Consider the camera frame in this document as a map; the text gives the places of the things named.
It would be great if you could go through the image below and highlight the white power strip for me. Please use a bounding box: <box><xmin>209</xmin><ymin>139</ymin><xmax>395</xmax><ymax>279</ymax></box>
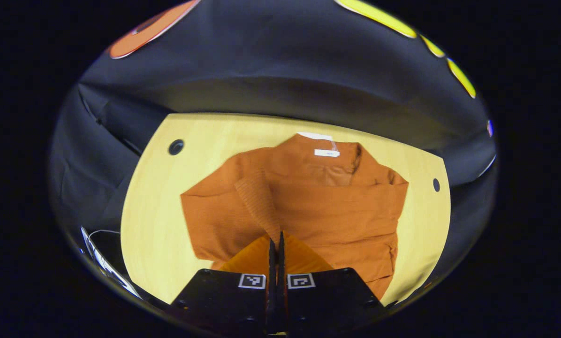
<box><xmin>80</xmin><ymin>227</ymin><xmax>141</xmax><ymax>299</ymax></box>

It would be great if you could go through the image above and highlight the orange jacket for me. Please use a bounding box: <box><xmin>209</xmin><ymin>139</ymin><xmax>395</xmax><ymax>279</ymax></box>
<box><xmin>181</xmin><ymin>132</ymin><xmax>409</xmax><ymax>301</ymax></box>

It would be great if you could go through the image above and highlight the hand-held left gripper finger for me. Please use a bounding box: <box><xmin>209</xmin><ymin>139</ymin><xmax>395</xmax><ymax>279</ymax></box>
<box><xmin>170</xmin><ymin>233</ymin><xmax>275</xmax><ymax>335</ymax></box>
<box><xmin>278</xmin><ymin>231</ymin><xmax>387</xmax><ymax>335</ymax></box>

